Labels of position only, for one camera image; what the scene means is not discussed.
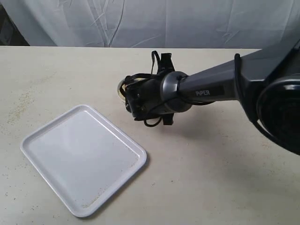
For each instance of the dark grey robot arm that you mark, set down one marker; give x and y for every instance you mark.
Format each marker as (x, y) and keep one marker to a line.
(266, 83)

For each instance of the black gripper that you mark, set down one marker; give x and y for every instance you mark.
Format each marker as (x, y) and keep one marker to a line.
(149, 104)

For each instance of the white plastic tray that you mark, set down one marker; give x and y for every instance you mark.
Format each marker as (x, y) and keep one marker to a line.
(84, 158)

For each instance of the white fabric backdrop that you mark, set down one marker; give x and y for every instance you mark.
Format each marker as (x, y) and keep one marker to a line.
(155, 23)

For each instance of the white bowl of grain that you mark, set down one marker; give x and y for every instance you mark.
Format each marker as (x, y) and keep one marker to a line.
(127, 88)

